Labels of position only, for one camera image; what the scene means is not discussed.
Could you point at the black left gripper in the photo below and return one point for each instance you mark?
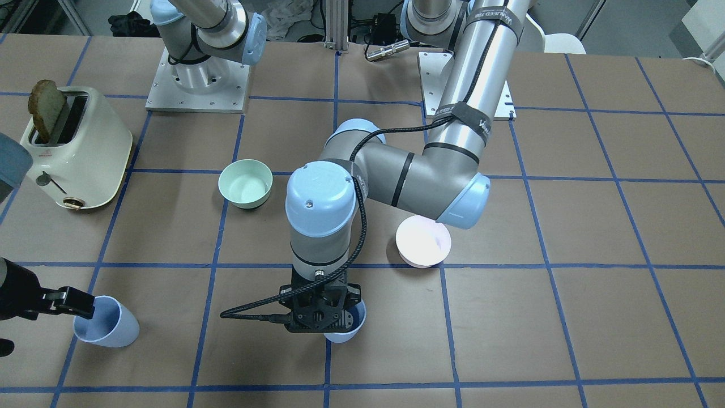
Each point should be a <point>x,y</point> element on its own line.
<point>354,294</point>

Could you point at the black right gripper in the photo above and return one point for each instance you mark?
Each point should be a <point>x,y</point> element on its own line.
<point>16,294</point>

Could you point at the blue plastic cup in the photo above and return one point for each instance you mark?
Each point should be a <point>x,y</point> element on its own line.
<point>112,324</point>
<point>354,319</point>

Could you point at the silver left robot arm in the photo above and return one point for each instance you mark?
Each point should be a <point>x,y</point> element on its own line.
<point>442,183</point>

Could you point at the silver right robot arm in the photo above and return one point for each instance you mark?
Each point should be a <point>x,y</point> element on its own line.
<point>192,31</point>

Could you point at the pink bowl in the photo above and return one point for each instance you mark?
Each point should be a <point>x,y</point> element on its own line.
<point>422,242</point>

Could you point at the cream white toaster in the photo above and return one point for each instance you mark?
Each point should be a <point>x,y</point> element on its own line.
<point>84,164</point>

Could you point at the mint green bowl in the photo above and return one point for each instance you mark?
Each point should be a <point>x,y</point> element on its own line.
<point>246,183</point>

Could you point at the toast bread slice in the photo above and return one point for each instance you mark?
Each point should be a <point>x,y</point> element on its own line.
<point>45,105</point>

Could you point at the silver metal cylinder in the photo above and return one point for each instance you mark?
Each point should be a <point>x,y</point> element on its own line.
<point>387,51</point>

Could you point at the black cloth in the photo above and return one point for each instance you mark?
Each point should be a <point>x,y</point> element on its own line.
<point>132,25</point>

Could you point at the white chair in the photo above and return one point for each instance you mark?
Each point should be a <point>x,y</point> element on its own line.
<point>533,39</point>

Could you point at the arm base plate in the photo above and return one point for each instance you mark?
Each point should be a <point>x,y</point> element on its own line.
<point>434,71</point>
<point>213,86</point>

